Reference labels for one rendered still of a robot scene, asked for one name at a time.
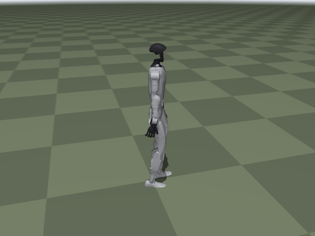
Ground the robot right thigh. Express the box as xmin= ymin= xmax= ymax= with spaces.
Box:
xmin=149 ymin=118 xmax=166 ymax=157

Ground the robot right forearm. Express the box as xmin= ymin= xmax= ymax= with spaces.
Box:
xmin=151 ymin=96 xmax=160 ymax=124

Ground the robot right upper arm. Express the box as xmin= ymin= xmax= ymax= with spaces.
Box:
xmin=150 ymin=70 xmax=161 ymax=100

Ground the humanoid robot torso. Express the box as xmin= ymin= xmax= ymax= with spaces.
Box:
xmin=148 ymin=64 xmax=166 ymax=118

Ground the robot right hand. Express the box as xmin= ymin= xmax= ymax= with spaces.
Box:
xmin=145 ymin=118 xmax=158 ymax=138

